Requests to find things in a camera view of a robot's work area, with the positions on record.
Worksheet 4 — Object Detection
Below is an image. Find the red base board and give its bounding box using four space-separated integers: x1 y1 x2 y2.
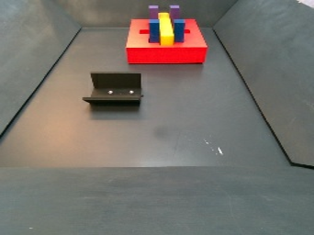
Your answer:
126 19 209 64

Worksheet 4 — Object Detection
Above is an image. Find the blue block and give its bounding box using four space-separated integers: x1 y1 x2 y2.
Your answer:
172 19 186 42
148 19 159 43

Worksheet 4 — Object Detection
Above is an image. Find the purple block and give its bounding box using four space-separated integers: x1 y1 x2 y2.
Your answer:
170 5 180 19
148 5 159 19

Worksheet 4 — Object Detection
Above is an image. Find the yellow long block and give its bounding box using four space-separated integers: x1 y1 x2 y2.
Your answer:
158 12 174 46

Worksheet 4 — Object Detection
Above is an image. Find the black angle fixture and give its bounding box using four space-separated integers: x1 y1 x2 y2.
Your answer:
83 72 142 105

